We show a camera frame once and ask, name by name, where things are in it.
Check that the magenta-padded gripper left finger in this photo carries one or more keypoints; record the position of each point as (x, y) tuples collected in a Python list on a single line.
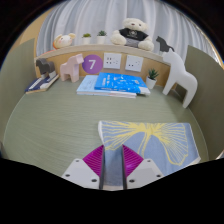
[(93, 160)]

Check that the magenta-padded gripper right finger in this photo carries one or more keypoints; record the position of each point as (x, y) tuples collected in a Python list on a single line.
[(133, 160)]

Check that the blue towel with yellow leaf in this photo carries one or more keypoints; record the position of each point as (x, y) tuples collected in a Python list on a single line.
[(160, 143)]

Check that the light blue book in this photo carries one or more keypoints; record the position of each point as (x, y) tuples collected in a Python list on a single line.
[(86, 85)]

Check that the small potted plant, white pot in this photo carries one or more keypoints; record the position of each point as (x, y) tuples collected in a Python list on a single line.
[(86, 40), (151, 81), (101, 39)]

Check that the pink horse figurine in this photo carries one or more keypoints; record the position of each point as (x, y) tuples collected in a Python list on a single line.
[(71, 68)]

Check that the large white horse figurine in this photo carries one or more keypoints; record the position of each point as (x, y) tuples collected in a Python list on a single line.
[(180, 76)]

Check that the round purple number sign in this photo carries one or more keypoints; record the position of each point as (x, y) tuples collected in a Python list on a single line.
[(92, 64)]

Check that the green desk divider panel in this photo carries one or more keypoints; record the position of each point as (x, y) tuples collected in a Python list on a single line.
[(15, 90), (208, 100)]

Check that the dark grey horse figurine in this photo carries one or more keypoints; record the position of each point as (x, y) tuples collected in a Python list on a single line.
[(45, 66)]

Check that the wooden desk shelf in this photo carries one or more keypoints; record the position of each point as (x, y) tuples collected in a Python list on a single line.
[(66, 51)]

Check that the black horse figurine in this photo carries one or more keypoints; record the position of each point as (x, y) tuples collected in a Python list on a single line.
[(163, 45)]

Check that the small orange and white plush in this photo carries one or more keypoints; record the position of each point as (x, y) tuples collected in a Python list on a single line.
[(63, 41)]

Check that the cream teddy bear, black shirt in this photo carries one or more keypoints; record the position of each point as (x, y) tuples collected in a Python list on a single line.
[(132, 35)]

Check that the white-grey curtain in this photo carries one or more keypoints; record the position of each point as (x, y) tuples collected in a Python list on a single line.
[(100, 16)]

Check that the white wall socket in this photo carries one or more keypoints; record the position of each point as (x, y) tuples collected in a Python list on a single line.
[(112, 60), (134, 63)]

